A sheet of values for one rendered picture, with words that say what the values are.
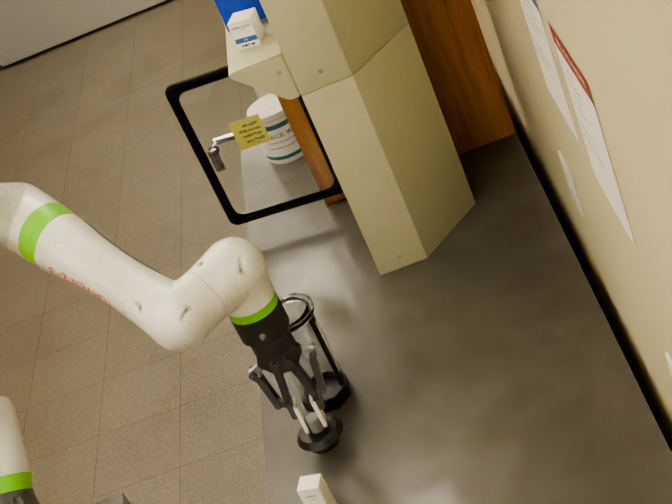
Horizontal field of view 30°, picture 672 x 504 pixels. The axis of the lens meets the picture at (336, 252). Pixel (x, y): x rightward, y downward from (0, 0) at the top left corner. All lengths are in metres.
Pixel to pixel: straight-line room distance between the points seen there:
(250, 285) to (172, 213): 3.33
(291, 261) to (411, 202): 0.39
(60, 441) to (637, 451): 2.71
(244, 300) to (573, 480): 0.62
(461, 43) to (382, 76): 0.40
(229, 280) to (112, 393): 2.52
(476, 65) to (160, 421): 1.89
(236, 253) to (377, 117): 0.60
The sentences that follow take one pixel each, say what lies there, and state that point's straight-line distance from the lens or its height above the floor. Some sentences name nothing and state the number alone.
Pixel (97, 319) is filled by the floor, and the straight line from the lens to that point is 4.99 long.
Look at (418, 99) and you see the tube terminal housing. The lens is 2.66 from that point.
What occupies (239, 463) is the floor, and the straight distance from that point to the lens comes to 3.97.
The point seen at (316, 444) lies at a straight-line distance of 2.32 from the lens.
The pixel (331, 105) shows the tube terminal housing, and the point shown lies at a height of 1.37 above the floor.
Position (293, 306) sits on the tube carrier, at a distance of 2.41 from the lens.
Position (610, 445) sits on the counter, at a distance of 2.18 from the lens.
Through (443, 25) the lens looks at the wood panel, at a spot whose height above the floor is 1.27.
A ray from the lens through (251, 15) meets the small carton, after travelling 2.55.
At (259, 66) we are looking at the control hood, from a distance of 2.48.
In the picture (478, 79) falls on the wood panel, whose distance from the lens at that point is 2.97.
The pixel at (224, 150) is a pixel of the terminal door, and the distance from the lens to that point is 2.94.
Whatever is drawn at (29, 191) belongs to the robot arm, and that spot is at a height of 1.56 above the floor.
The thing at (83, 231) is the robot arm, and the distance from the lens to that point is 2.22.
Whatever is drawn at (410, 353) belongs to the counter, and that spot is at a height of 0.94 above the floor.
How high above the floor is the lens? 2.47
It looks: 32 degrees down
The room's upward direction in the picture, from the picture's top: 25 degrees counter-clockwise
